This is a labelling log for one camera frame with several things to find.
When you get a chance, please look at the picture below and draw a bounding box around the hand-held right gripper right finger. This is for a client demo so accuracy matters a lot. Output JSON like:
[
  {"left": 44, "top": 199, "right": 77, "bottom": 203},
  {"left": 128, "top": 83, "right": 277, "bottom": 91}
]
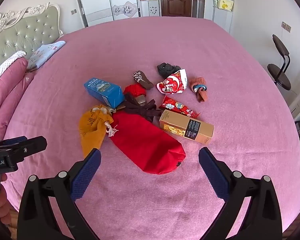
[{"left": 198, "top": 147, "right": 283, "bottom": 240}]

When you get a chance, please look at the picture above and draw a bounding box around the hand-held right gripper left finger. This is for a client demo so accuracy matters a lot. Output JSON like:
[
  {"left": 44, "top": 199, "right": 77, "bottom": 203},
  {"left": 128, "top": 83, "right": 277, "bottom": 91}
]
[{"left": 17, "top": 148, "right": 102, "bottom": 240}]

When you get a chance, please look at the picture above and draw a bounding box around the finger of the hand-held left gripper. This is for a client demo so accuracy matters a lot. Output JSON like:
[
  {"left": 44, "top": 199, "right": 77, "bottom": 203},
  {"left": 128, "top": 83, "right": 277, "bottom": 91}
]
[
  {"left": 0, "top": 135, "right": 28, "bottom": 148},
  {"left": 0, "top": 136, "right": 47, "bottom": 163}
]

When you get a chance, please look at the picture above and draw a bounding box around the yellow drawstring pouch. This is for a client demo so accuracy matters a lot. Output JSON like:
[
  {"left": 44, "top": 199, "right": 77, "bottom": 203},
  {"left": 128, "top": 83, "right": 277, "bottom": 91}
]
[{"left": 79, "top": 105, "right": 119, "bottom": 158}]

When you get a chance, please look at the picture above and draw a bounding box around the gold cardboard box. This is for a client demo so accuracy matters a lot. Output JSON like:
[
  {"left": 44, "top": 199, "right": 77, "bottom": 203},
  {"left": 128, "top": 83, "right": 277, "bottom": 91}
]
[{"left": 159, "top": 109, "right": 215, "bottom": 145}]

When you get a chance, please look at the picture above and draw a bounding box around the large red cloth bag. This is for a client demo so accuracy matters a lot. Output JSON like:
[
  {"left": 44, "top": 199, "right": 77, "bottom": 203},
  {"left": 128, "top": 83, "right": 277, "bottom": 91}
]
[{"left": 110, "top": 111, "right": 187, "bottom": 174}]

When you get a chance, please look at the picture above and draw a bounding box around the red snack packet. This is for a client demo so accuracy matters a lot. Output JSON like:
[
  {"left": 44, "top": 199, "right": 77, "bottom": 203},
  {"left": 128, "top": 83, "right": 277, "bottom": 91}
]
[{"left": 159, "top": 95, "right": 200, "bottom": 119}]

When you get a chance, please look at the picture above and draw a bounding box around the orange sock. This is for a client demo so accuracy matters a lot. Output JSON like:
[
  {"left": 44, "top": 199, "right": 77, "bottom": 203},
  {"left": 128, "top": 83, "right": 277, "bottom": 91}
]
[{"left": 190, "top": 77, "right": 209, "bottom": 103}]

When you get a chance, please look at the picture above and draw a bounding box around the dark brown cloth strap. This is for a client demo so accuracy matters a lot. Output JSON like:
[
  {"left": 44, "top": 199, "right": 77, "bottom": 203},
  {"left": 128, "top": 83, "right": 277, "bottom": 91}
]
[{"left": 115, "top": 94, "right": 162, "bottom": 123}]

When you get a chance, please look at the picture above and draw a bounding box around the blue carton box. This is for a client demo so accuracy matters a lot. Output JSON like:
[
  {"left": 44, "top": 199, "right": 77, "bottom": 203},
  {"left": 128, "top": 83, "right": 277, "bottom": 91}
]
[{"left": 84, "top": 77, "right": 125, "bottom": 109}]

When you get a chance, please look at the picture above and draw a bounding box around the red knit cloth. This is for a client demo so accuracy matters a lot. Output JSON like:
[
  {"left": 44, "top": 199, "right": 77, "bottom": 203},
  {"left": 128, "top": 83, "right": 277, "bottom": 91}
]
[{"left": 123, "top": 84, "right": 148, "bottom": 100}]

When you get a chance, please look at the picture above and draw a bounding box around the red white snack wrapper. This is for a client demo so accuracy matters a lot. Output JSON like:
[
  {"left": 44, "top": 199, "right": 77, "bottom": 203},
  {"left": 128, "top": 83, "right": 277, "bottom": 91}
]
[{"left": 156, "top": 69, "right": 188, "bottom": 95}]

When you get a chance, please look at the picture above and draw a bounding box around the brown patterned sock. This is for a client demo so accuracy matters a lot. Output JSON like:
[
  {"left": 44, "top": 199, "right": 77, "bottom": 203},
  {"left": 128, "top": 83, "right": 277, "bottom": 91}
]
[{"left": 133, "top": 70, "right": 154, "bottom": 90}]

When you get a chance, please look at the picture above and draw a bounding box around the dark grey sock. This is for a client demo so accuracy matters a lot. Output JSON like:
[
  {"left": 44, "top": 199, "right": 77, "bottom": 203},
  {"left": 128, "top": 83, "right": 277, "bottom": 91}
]
[{"left": 157, "top": 62, "right": 182, "bottom": 78}]

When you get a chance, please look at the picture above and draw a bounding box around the person's left hand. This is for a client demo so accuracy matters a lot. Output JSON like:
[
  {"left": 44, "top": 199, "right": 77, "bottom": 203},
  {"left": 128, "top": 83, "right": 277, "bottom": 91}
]
[{"left": 0, "top": 174, "right": 12, "bottom": 227}]

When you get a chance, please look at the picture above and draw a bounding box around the pink quilt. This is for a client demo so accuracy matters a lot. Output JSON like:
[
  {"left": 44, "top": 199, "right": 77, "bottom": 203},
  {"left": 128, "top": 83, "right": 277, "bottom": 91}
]
[{"left": 0, "top": 51, "right": 35, "bottom": 143}]

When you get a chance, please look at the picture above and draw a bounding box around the blue floral folded cloth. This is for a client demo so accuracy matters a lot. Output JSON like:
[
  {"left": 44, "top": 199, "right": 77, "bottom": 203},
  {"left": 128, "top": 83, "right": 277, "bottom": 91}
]
[{"left": 27, "top": 41, "right": 66, "bottom": 70}]

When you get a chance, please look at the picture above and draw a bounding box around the green tufted headboard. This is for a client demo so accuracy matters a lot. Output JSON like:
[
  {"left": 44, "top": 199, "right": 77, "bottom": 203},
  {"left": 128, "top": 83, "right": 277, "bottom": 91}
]
[{"left": 0, "top": 2, "right": 63, "bottom": 75}]

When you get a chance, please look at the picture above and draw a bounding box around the black chair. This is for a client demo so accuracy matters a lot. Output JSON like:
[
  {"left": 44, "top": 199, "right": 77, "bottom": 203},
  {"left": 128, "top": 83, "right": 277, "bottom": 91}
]
[{"left": 267, "top": 34, "right": 292, "bottom": 90}]

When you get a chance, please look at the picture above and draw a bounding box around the pink bed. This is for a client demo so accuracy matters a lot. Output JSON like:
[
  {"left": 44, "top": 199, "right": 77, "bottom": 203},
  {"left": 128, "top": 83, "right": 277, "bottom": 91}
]
[{"left": 1, "top": 16, "right": 300, "bottom": 240}]

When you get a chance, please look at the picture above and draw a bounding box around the white cabinet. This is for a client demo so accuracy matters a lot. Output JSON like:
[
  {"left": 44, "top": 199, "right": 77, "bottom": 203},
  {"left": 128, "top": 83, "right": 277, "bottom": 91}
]
[{"left": 212, "top": 6, "right": 233, "bottom": 33}]

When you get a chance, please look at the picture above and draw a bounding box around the white wardrobe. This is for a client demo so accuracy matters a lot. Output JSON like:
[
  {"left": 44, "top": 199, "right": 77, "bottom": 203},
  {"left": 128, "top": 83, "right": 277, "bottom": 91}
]
[{"left": 76, "top": 0, "right": 140, "bottom": 27}]

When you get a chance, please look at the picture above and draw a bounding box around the yellow box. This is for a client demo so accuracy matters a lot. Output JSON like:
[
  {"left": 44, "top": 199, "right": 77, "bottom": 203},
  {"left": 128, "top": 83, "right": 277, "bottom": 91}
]
[{"left": 217, "top": 0, "right": 234, "bottom": 12}]

